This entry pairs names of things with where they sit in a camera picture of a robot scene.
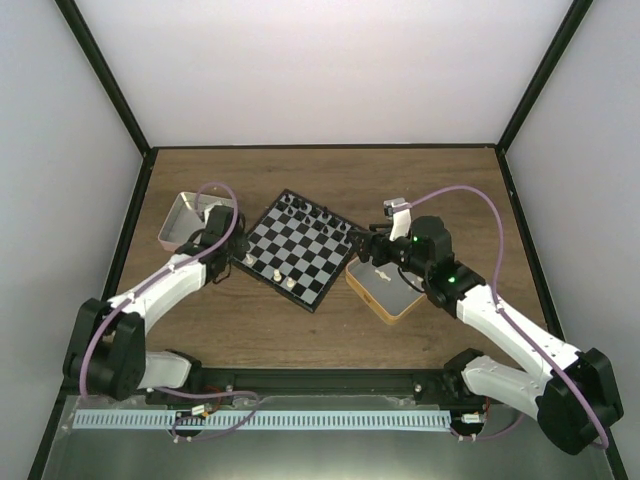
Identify light blue slotted cable duct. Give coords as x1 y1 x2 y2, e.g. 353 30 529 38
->
72 409 451 432

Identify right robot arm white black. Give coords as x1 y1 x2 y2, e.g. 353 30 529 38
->
347 216 624 455

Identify black mounting rail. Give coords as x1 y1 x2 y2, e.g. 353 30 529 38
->
179 367 486 409

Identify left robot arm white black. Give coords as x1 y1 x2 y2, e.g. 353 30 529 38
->
62 204 249 404

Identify yellow metal tin box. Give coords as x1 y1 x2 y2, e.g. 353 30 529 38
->
345 258 426 325

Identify black enclosure frame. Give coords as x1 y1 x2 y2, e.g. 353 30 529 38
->
24 0 631 480

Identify white piece lying in tin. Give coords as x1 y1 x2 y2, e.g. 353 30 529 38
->
375 270 391 282

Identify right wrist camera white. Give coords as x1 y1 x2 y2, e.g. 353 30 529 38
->
383 197 412 241

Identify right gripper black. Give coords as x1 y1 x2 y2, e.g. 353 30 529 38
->
347 224 430 280

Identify black white chess board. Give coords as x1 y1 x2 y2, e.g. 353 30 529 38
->
234 189 362 312

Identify pink metal tin tray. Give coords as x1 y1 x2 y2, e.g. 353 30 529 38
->
157 192 232 252

